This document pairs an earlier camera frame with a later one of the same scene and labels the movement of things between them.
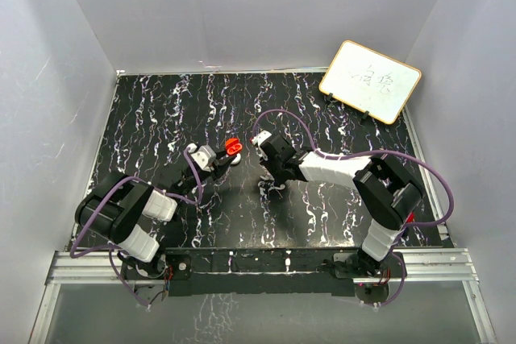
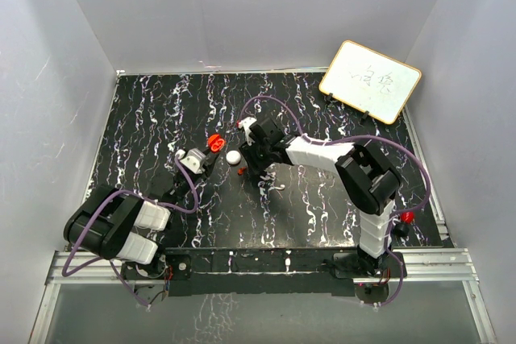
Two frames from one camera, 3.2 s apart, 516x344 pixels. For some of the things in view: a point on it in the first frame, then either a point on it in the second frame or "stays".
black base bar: x=271 y=271 stays
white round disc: x=237 y=159 stays
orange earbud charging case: x=232 y=146 → x=215 y=142
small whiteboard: x=369 y=82 stays
